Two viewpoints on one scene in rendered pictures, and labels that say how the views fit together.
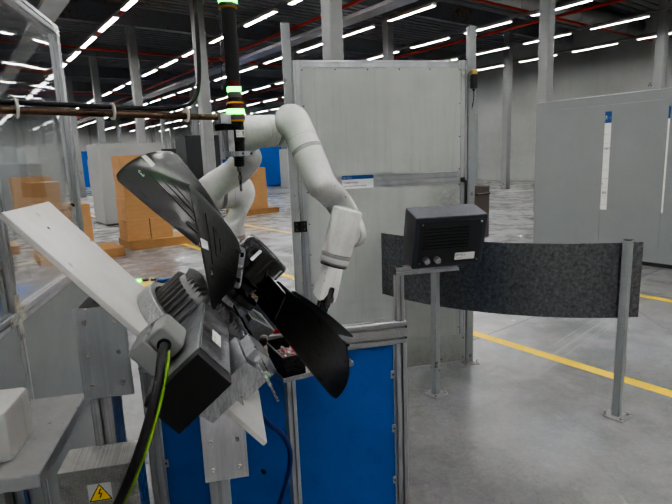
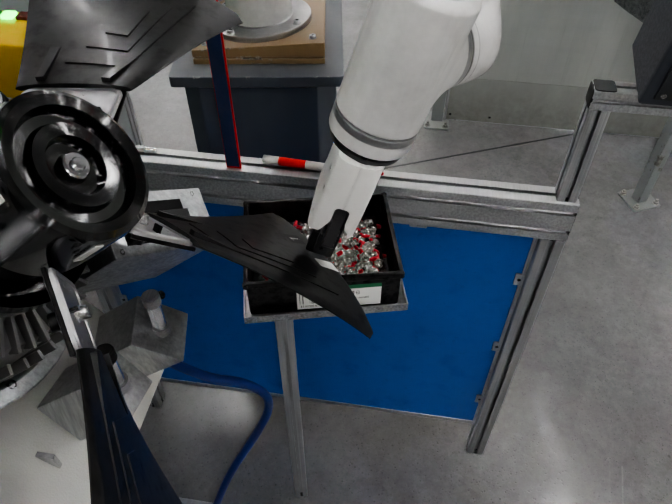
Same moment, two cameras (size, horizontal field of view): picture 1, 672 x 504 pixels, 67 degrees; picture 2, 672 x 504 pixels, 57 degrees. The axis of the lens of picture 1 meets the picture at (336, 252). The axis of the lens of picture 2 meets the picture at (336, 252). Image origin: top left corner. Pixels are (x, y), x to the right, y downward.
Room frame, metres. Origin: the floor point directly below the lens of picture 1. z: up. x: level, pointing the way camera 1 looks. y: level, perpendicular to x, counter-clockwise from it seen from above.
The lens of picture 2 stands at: (0.93, -0.14, 1.50)
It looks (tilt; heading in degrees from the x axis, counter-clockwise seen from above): 47 degrees down; 21
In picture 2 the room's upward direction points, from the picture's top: straight up
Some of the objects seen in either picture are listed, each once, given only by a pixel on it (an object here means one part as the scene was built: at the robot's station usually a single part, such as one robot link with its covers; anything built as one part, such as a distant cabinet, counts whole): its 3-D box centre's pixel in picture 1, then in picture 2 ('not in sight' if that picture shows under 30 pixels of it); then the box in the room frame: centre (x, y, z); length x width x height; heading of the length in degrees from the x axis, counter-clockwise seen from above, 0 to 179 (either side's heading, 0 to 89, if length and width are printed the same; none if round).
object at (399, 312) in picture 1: (398, 293); (583, 145); (1.73, -0.22, 0.96); 0.03 x 0.03 x 0.20; 12
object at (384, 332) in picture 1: (278, 344); (296, 187); (1.64, 0.21, 0.82); 0.90 x 0.04 x 0.08; 102
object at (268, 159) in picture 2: not in sight; (304, 164); (1.65, 0.19, 0.87); 0.14 x 0.01 x 0.01; 98
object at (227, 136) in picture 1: (233, 135); not in sight; (1.26, 0.23, 1.50); 0.09 x 0.07 x 0.10; 137
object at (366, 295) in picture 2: (306, 352); (320, 252); (1.50, 0.10, 0.85); 0.22 x 0.17 x 0.07; 116
